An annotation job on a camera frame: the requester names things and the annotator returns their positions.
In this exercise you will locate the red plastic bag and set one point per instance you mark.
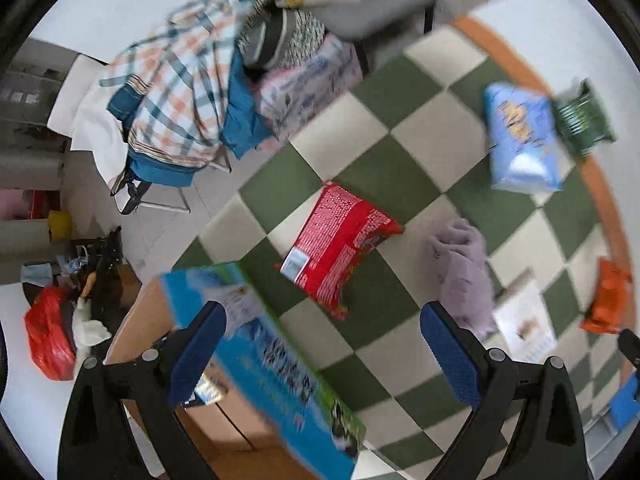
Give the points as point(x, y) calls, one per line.
point(49, 345)

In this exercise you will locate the orange snack packet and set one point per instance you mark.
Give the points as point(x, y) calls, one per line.
point(605, 315)

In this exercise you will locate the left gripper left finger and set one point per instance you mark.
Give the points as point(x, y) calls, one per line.
point(97, 441)

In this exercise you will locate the pink floral cushion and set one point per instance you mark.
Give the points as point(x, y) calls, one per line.
point(289, 99)

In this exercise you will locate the green white checkered mat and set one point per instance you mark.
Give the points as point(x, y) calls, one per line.
point(412, 140)

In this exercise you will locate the cardboard box blue print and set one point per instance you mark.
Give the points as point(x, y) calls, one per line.
point(265, 372)

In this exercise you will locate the purple fluffy towel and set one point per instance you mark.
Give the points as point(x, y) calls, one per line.
point(465, 288)

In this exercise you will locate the white box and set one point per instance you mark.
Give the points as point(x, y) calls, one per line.
point(524, 322)

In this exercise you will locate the white folding cot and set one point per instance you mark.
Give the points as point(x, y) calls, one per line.
point(80, 112)

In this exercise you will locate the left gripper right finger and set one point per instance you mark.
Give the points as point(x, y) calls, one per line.
point(548, 441)

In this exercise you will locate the black tripod pile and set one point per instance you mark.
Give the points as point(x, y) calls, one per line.
point(101, 272)

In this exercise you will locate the white goose plush toy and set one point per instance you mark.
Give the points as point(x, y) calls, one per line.
point(87, 332)

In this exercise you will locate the light blue tissue pack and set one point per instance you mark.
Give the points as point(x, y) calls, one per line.
point(523, 152)

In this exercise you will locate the plaid blanket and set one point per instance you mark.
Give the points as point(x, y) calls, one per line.
point(181, 93)

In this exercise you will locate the green snack packet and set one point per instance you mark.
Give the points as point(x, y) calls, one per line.
point(581, 121)

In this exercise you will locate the black white patterned hat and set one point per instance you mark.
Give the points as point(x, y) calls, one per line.
point(280, 38)

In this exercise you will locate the red snack packet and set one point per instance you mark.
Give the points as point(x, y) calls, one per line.
point(341, 229)

